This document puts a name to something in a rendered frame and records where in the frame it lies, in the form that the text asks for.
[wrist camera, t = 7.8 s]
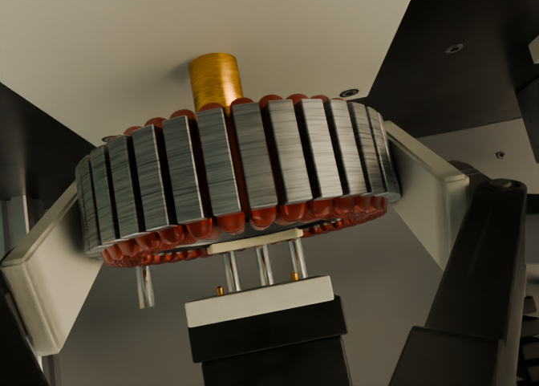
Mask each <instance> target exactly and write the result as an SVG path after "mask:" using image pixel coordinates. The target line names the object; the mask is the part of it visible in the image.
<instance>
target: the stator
mask: <svg viewBox="0 0 539 386"><path fill-rule="evenodd" d="M229 115H230V117H227V116H226V113H225V109H224V107H223V106H222V105H221V104H219V103H208V104H205V105H203V106H202V107H201V108H200V110H199V112H197V113H196V114H195V113H194V112H192V111H191V110H188V109H182V110H178V111H176V112H174V113H173V114H171V116H170V118H169V119H168V120H167V119H165V118H162V117H156V118H152V119H150V120H148V121H147V122H146V124H145V125H144V126H143V127H141V126H134V127H130V128H128V129H126V131H125V132H124V134H123V135H117V136H112V137H111V138H110V139H109V141H108V143H107V144H102V145H100V146H99V147H98V148H96V149H94V150H92V151H91V152H90V155H86V156H85V157H84V158H83V159H82V160H81V161H80V162H79V164H78V165H77V166H76V168H75V180H76V188H77V194H78V201H79V213H80V221H81V227H82V234H83V246H84V253H85V256H86V257H87V258H91V259H99V260H104V263H105V265H106V266H108V267H117V268H124V267H129V268H131V267H136V266H150V265H160V264H164V263H174V262H179V261H182V260H185V261H189V260H193V259H195V258H199V257H201V258H207V257H210V256H213V255H214V254H219V255H224V254H227V253H228V252H231V251H234V250H235V251H237V252H242V251H243V250H245V249H247V248H248V247H253V248H261V247H263V246H264V245H265V244H266V245H269V244H270V245H277V244H279V243H281V242H284V241H286V242H292V241H295V240H297V239H299V238H311V237H313V236H314V235H316V234H327V233H329V232H330V231H336V230H342V229H344V228H347V227H352V226H356V225H358V224H363V223H366V222H368V221H372V220H375V219H376V218H378V217H382V216H383V215H384V214H385V213H386V212H387V206H388V205H391V204H392V203H393V202H396V201H398V200H399V199H400V198H401V196H402V195H401V192H400V188H399V182H398V179H397V176H396V172H395V166H394V162H393V159H392V155H391V150H390V146H389V143H388V139H387V134H386V129H385V126H384V122H383V118H382V116H381V115H380V114H379V113H378V112H376V110H375V109H373V108H370V107H368V106H367V107H365V106H364V105H363V104H358V103H354V102H348V103H347V102H346V101H345V100H343V99H341V98H333V99H329V98H328V97H326V96H325V95H314V96H312V97H310V98H308V97H307V96H306V95H303V94H293V95H290V96H289V97H287V98H286V99H285V100H284V99H283V98H282V97H281V96H279V95H265V96H263V97H262V98H261V99H260V100H259V102H253V101H252V100H251V99H249V98H246V97H241V98H238V99H235V100H234V101H232V102H231V104H230V105H229Z"/></svg>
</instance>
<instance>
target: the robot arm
mask: <svg viewBox="0 0 539 386"><path fill-rule="evenodd" d="M384 126H385V129H386V134H387V139H388V143H389V146H390V150H391V155H392V159H393V162H394V166H395V172H396V176H397V179H398V182H399V188H400V192H401V195H402V196H401V198H400V199H399V200H398V201H396V202H393V203H392V204H391V205H392V207H393V208H394V209H395V211H396V212H397V213H398V214H399V216H400V217H401V218H402V219H403V220H404V222H405V223H406V224H407V226H408V227H409V228H410V229H411V231H412V232H413V234H414V235H415V236H416V237H417V238H418V239H419V241H420V242H421V243H422V245H423V246H424V247H425V249H426V250H427V251H428V253H429V254H430V255H431V256H432V257H433V258H434V260H435V261H436V262H437V264H438V265H439V266H440V268H441V269H442V270H443V272H444V274H443V276H442V279H441V281H440V284H439V287H438V290H437V292H436V296H435V298H434V301H433V303H432V307H431V310H430V311H429V314H428V318H427V321H426V323H425V325H424V327H421V326H416V325H415V326H413V327H412V329H411V330H410V332H409V335H408V337H407V340H406V343H405V344H404V347H403V350H402V352H401V355H400V357H399V360H398V363H397V364H396V367H395V370H394V373H393V375H392V378H391V381H390V383H389V385H388V386H515V384H516V376H517V361H518V352H519V345H520V337H521V321H522V313H523V305H524V297H526V287H527V265H539V193H527V186H526V184H524V183H522V182H520V181H515V180H511V179H504V178H497V179H491V178H489V177H487V176H486V175H484V174H483V173H481V172H480V171H478V170H477V169H475V168H473V167H472V166H471V165H469V164H468V163H465V162H462V161H458V160H449V161H445V160H444V159H443V158H441V157H440V156H438V155H437V154H435V153H434V152H433V151H432V150H430V149H429V148H427V147H426V146H424V145H423V144H421V143H420V142H419V141H418V140H416V139H415V138H413V137H412V136H410V135H409V134H408V133H406V132H405V131H404V130H403V129H401V128H399V127H398V126H397V125H395V124H393V123H392V122H391V121H390V120H389V121H384ZM102 264H103V260H99V259H91V258H87V257H86V256H85V253H84V246H83V234H82V227H81V221H80V213H79V201H78V194H77V188H76V181H74V182H73V183H72V184H71V185H70V187H69V188H68V189H67V190H66V191H65V192H64V193H63V195H62V196H61V197H60V198H59V199H58V200H57V201H56V202H55V203H54V204H53V205H52V206H51V207H50V209H49V210H48V211H47V212H46V213H45V214H44V215H43V217H42V218H41V219H40V220H39V221H38V222H37V223H36V225H35V226H34V227H33V228H32V229H31V230H30V232H29V233H28V234H27V235H26V236H25V237H24V238H23V240H21V241H20V243H19V244H17V245H16V247H14V248H13V249H11V250H9V251H8V252H7V253H6V254H5V255H4V256H3V257H2V259H1V261H0V386H50V385H49V383H48V381H47V378H46V377H45V375H44V373H43V370H42V369H41V367H40V365H39V362H38V361H37V360H36V358H35V356H34V355H35V354H36V355H37V356H40V357H41V356H48V355H52V354H56V353H59V351H60V349H62V347H63V345H64V343H65V341H66V339H67V337H68V335H69V332H70V330H71V328H72V326H73V324H74V322H75V320H76V318H77V316H78V313H79V311H80V309H81V307H82V305H83V303H84V301H85V299H86V297H87V294H88V292H89V290H90V289H91V286H92V284H93V282H94V281H95V278H96V276H97V274H98V272H99V269H100V267H101V266H102ZM26 337H28V339H29V341H30V345H31V347H32V349H33V351H34V353H33V352H32V350H31V348H30V345H29V344H28V342H27V340H26Z"/></svg>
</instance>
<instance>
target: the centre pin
mask: <svg viewBox="0 0 539 386"><path fill-rule="evenodd" d="M188 73H189V78H190V83H191V88H192V97H193V102H194V107H195V112H196V113H197V112H199V110H200V108H201V107H202V106H203V105H205V104H208V103H219V104H221V105H222V106H223V107H224V109H225V113H226V116H227V117H230V115H229V105H230V104H231V102H232V101H234V100H235V99H238V98H241V97H244V96H243V91H242V87H241V79H240V75H239V70H238V65H237V59H236V58H235V57H234V56H233V55H230V54H226V53H210V54H206V55H201V56H199V57H197V58H195V59H194V60H192V61H191V62H190V63H189V65H188Z"/></svg>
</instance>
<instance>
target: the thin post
mask: <svg viewBox="0 0 539 386"><path fill-rule="evenodd" d="M134 269H135V275H136V286H137V292H138V299H139V305H140V309H141V308H145V307H153V306H155V305H156V303H155V297H154V291H153V285H152V275H151V269H150V266H136V267H134Z"/></svg>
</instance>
